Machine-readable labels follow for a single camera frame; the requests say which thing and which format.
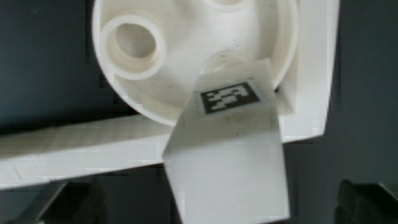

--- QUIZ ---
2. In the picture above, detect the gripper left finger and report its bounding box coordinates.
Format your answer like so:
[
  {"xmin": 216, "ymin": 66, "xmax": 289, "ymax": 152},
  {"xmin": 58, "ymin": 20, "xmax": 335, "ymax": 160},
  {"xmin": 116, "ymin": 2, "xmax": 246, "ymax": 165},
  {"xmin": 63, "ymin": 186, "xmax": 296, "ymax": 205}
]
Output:
[{"xmin": 10, "ymin": 181, "xmax": 108, "ymax": 224}]

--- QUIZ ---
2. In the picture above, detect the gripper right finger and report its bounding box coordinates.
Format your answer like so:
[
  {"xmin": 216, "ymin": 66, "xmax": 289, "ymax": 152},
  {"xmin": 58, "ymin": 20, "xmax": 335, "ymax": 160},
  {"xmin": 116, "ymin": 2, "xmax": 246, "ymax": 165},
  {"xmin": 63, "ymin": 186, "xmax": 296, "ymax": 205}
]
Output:
[{"xmin": 333, "ymin": 180, "xmax": 398, "ymax": 224}]

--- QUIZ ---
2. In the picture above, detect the white stool leg with tag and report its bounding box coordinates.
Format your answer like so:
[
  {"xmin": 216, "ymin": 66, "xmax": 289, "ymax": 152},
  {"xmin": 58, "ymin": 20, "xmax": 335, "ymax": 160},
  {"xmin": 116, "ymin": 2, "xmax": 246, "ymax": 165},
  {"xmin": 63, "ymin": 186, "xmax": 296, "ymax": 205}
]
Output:
[{"xmin": 161, "ymin": 52, "xmax": 289, "ymax": 224}]

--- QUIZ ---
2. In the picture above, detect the white round stool seat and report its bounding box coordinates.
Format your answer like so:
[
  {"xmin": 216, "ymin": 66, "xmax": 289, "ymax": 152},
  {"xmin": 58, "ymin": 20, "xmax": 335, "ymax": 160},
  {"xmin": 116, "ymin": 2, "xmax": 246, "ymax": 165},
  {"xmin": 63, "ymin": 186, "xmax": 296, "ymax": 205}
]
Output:
[{"xmin": 92, "ymin": 0, "xmax": 298, "ymax": 125}]

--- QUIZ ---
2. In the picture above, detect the white U-shaped obstacle wall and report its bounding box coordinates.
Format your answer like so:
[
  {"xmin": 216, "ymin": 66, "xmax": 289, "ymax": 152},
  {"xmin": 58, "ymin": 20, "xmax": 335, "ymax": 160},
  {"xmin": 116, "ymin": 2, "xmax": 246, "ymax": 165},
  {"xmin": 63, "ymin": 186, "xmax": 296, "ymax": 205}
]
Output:
[{"xmin": 0, "ymin": 0, "xmax": 340, "ymax": 191}]

